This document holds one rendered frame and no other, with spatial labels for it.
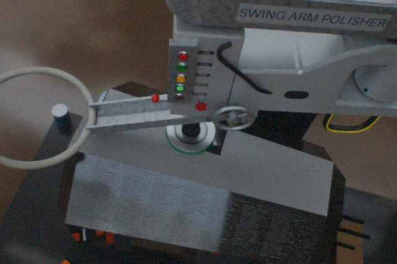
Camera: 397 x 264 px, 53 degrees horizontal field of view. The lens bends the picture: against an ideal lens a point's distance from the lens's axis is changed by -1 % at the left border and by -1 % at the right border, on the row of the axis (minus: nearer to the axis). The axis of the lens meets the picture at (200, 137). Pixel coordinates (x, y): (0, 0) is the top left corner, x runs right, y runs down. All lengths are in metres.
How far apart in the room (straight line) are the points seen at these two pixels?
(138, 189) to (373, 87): 0.99
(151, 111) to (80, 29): 1.81
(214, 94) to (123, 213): 0.72
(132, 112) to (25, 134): 1.30
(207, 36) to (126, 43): 2.13
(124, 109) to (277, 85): 0.68
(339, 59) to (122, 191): 1.01
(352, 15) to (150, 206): 1.09
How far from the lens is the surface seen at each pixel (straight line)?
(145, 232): 1.80
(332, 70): 1.32
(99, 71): 3.06
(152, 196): 1.72
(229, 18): 1.08
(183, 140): 1.71
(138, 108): 1.69
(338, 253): 2.58
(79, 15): 3.47
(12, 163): 1.66
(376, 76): 1.47
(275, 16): 1.09
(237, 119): 1.36
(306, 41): 1.36
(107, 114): 1.73
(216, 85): 1.30
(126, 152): 1.72
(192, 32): 1.13
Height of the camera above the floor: 2.37
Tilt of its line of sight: 60 degrees down
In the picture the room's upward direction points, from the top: 11 degrees clockwise
